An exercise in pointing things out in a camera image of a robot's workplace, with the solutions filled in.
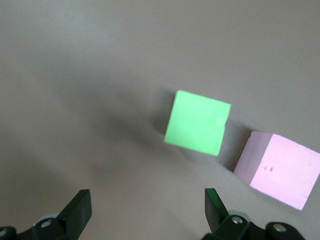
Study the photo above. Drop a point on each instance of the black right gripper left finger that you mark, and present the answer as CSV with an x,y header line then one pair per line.
x,y
76,215

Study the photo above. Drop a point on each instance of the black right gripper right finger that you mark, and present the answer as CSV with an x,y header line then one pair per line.
x,y
216,215

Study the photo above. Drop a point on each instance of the pink foam cube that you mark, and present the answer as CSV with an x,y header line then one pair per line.
x,y
280,170

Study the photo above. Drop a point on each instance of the green foam cube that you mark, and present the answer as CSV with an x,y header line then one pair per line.
x,y
196,122

